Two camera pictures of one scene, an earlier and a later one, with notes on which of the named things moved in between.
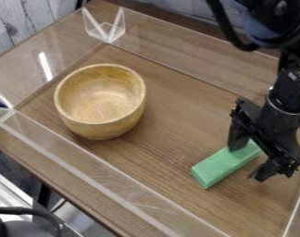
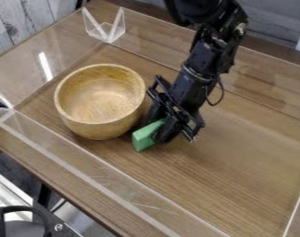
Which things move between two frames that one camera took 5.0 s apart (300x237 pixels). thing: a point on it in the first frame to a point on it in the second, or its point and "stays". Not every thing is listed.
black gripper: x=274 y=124 to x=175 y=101
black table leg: x=43 y=195 stays
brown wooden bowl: x=100 y=99 stays
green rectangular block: x=223 y=164 to x=141 y=138
